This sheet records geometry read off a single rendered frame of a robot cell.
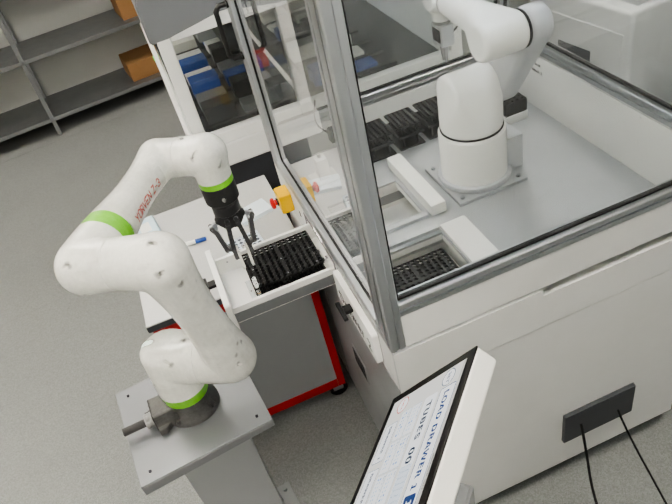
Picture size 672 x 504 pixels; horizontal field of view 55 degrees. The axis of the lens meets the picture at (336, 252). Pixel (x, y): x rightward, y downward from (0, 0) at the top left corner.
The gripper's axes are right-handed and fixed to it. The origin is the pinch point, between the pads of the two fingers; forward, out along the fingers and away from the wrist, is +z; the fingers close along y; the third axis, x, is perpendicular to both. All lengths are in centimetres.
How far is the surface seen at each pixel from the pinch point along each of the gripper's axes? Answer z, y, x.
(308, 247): 10.1, -19.1, -5.2
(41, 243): 99, 108, -217
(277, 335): 51, -1, -16
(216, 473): 40, 30, 36
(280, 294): 12.5, -5.3, 7.4
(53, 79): 74, 84, -416
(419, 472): -16, -12, 93
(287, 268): 10.2, -10.3, 0.4
